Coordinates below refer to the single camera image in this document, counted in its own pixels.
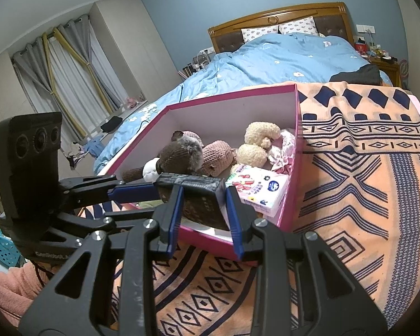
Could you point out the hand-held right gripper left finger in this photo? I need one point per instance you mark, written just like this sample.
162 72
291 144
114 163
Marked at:
176 210

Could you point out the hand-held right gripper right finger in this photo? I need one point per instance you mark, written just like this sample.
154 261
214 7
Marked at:
235 227

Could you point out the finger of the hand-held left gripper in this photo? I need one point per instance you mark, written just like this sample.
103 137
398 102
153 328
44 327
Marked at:
126 217
136 192

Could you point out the black foil packet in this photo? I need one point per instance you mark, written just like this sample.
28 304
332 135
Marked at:
199 210

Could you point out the floral tissue pack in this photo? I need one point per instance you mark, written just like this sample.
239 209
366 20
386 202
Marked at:
262 189

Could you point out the brown crochet toy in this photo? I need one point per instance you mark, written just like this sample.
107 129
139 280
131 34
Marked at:
175 157

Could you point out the pink crochet toy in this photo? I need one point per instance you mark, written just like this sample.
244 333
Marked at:
217 157

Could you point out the pink storage box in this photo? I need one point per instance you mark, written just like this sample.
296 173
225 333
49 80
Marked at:
294 182

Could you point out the pink satin pouch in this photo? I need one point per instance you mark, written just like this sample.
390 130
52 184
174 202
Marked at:
283 147

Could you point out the cream plush bear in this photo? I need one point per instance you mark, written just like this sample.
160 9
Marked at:
259 133

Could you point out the person's left forearm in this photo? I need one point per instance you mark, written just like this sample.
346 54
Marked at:
14 283

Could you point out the blue cloth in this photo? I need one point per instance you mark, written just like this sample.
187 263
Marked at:
92 146

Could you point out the blue plastic basket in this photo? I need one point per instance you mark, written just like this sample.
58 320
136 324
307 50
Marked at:
8 252

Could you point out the black folded clothing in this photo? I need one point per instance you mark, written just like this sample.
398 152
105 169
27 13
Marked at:
111 123

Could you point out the small pink toy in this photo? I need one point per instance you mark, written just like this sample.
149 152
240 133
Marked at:
131 102

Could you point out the grey and yellow curtains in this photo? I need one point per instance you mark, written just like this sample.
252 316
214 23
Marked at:
73 70

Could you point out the orange patterned blanket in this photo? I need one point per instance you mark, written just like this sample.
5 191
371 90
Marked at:
353 199

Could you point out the blue floral duvet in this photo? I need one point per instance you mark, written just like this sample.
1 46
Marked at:
266 63

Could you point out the white patterned pillow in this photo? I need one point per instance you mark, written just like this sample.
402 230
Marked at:
297 26
259 34

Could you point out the dark grey garment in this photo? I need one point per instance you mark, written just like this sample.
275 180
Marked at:
357 74

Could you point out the red box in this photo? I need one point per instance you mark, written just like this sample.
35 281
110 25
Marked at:
361 48

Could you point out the wooden bed headboard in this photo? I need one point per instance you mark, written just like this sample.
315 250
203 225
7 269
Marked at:
276 12

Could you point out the wooden nightstand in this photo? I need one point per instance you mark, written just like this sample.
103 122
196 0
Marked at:
388 70

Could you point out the white wall socket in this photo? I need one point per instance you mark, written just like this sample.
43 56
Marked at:
365 28
205 50

